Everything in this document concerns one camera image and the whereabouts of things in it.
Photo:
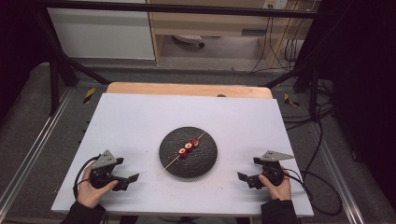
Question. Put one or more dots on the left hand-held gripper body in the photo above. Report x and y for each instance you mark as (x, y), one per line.
(103, 161)

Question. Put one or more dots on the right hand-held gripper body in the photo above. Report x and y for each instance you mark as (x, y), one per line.
(271, 170)

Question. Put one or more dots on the thin wooden skewer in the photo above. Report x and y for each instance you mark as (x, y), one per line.
(169, 165)

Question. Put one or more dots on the black round plate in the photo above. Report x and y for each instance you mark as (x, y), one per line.
(193, 165)

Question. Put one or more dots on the person's right hand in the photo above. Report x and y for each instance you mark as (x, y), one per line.
(280, 191)

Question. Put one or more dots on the person's left hand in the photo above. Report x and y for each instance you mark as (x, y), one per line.
(88, 194)

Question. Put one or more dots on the white board sheet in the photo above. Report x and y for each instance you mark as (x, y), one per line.
(130, 124)

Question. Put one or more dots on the wooden table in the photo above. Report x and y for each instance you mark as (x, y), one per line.
(186, 89)

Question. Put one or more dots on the white cabinet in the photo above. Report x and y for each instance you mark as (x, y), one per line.
(99, 34)

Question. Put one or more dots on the black curtain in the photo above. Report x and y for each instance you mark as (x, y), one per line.
(18, 46)
(364, 77)

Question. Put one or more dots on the white chair base with caster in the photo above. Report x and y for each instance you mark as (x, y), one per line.
(188, 38)

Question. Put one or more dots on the light wooden desk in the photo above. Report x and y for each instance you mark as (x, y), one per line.
(199, 23)

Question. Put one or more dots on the white power strip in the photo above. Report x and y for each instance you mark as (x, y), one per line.
(275, 3)

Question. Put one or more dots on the aluminium floor rail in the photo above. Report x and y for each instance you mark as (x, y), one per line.
(37, 140)
(339, 177)

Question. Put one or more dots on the black metal frame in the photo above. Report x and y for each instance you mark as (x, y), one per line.
(186, 8)

